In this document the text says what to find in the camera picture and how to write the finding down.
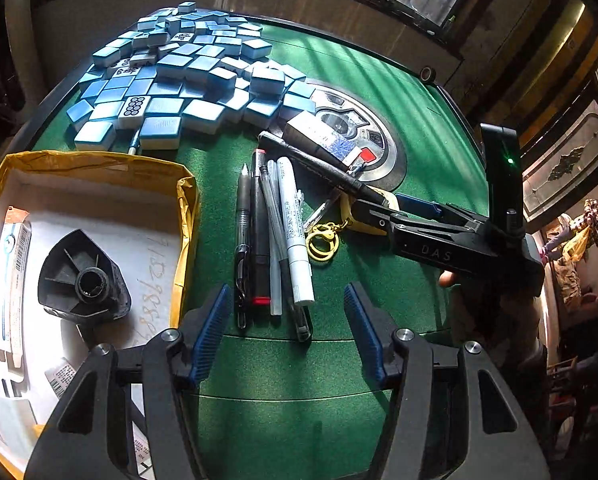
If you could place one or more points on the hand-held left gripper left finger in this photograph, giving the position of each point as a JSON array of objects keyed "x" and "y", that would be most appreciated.
[{"x": 211, "y": 330}]

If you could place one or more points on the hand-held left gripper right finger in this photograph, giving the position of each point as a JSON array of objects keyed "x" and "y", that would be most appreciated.
[{"x": 364, "y": 330}]

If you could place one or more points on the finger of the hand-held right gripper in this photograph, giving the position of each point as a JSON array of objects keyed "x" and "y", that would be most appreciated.
[
  {"x": 379, "y": 208},
  {"x": 381, "y": 227}
]

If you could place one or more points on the clear ballpoint pen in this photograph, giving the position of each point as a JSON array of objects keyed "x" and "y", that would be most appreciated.
[{"x": 321, "y": 210}]

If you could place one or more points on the clear pen with black clip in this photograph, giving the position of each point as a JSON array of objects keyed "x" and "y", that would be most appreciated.
[{"x": 303, "y": 327}]

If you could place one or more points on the long black pen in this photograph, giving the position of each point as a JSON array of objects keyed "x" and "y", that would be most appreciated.
[{"x": 309, "y": 160}]

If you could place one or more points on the white marker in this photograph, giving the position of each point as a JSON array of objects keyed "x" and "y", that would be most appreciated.
[{"x": 296, "y": 240}]

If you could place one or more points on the yellow-taped cardboard box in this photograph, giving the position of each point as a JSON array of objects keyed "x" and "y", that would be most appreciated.
[{"x": 104, "y": 200}]

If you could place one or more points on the person's right hand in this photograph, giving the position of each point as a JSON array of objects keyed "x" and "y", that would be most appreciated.
[{"x": 447, "y": 278}]

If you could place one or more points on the small blue flat object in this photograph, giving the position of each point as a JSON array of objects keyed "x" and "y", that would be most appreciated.
[{"x": 419, "y": 205}]

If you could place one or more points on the slim translucent white pen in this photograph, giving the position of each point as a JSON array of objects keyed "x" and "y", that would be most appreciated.
[{"x": 275, "y": 280}]

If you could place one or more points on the round table centre panel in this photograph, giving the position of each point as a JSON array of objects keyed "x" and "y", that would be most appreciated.
[{"x": 379, "y": 125}]

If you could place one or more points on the black pen with red band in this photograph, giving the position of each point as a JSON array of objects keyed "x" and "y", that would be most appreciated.
[{"x": 260, "y": 240}]

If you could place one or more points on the small white blue carton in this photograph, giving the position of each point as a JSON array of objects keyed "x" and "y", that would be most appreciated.
[{"x": 309, "y": 132}]

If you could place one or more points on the grey black gel pen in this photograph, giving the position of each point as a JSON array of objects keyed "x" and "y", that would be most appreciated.
[{"x": 242, "y": 220}]

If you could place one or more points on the yellow bag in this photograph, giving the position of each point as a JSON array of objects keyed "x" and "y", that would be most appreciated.
[{"x": 576, "y": 245}]

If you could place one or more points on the black tape roll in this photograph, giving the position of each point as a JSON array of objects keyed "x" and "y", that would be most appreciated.
[{"x": 427, "y": 74}]

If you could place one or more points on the black plastic spool part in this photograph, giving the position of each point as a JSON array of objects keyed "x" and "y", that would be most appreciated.
[{"x": 64, "y": 275}]

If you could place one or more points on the wooden chair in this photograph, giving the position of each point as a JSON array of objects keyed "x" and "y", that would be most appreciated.
[{"x": 564, "y": 370}]

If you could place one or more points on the silver blue pen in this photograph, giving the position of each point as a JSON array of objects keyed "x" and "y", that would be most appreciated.
[{"x": 134, "y": 145}]

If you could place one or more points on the white barcode packet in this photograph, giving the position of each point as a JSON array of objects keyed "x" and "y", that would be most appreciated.
[{"x": 16, "y": 260}]

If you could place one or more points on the white paper slip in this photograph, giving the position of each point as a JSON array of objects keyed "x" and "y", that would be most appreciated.
[{"x": 9, "y": 417}]

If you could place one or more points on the pile of blue mahjong tiles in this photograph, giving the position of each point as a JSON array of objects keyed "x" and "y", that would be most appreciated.
[{"x": 199, "y": 65}]

